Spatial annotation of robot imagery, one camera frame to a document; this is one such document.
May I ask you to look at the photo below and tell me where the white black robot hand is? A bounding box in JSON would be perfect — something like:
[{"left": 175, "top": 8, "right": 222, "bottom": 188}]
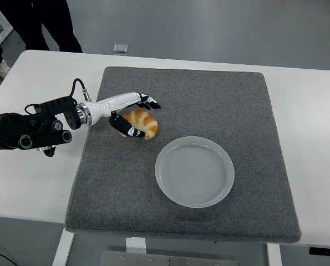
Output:
[{"left": 87, "top": 92, "right": 162, "bottom": 139}]

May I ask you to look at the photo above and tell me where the golden croissant bread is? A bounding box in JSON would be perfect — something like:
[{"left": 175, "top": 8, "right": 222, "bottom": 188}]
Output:
[{"left": 119, "top": 108, "right": 159, "bottom": 140}]

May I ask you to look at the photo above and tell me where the round white plate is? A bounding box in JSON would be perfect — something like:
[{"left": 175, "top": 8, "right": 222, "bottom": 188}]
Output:
[{"left": 154, "top": 136, "right": 235, "bottom": 208}]

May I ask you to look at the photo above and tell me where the grey metal plate with screws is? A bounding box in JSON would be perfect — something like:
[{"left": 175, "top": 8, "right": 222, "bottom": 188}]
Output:
[{"left": 99, "top": 249, "right": 239, "bottom": 266}]

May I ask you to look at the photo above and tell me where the grey square mat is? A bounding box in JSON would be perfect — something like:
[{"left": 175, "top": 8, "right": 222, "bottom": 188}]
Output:
[{"left": 64, "top": 66, "right": 302, "bottom": 244}]

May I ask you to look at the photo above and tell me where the white table leg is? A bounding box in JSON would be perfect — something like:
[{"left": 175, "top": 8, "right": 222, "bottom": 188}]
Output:
[
  {"left": 266, "top": 242, "right": 282, "bottom": 266},
  {"left": 52, "top": 229, "right": 75, "bottom": 266}
]

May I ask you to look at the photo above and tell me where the black table control panel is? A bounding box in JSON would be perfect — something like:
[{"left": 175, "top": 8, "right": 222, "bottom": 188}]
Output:
[{"left": 308, "top": 246, "right": 330, "bottom": 256}]

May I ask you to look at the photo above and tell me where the white furniture frame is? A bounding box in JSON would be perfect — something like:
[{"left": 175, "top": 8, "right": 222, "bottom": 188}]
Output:
[{"left": 0, "top": 0, "right": 16, "bottom": 47}]

